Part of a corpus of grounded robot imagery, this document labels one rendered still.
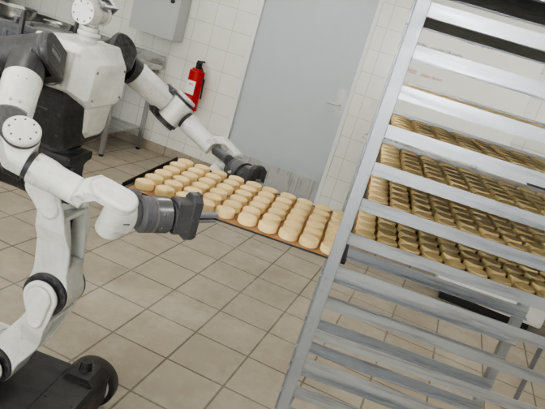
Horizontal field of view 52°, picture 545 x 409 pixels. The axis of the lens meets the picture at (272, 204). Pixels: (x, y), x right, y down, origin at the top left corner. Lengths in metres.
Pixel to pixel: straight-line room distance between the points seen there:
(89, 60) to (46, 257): 0.63
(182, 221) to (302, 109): 4.07
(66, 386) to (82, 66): 1.15
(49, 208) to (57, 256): 0.16
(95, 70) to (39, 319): 0.78
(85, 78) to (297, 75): 3.92
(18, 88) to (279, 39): 4.21
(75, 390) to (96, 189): 1.07
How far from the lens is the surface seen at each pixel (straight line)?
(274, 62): 5.44
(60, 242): 1.80
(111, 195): 1.27
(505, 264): 1.61
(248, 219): 1.43
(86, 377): 2.22
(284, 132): 5.43
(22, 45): 1.50
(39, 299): 1.86
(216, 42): 5.64
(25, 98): 1.40
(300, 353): 1.47
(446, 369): 1.99
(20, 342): 2.03
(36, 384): 2.24
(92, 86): 1.61
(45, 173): 1.30
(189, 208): 1.36
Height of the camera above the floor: 1.56
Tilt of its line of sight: 17 degrees down
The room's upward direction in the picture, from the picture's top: 17 degrees clockwise
